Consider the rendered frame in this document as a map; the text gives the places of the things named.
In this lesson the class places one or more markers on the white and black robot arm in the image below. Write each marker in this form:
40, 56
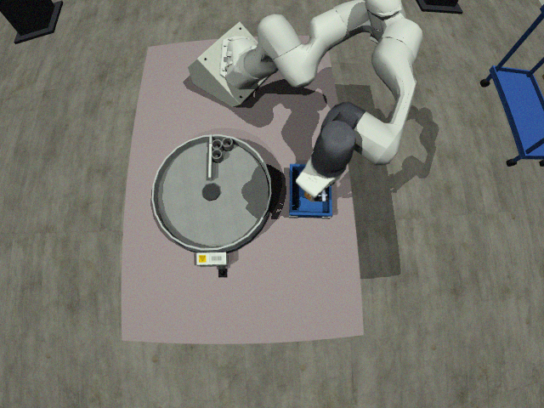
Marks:
392, 59

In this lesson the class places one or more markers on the grey metal bushing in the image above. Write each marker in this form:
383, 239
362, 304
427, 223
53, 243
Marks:
225, 141
217, 142
217, 152

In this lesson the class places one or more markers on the blue crate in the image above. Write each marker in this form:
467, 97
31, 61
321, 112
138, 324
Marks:
300, 205

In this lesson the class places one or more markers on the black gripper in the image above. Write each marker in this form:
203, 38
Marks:
321, 197

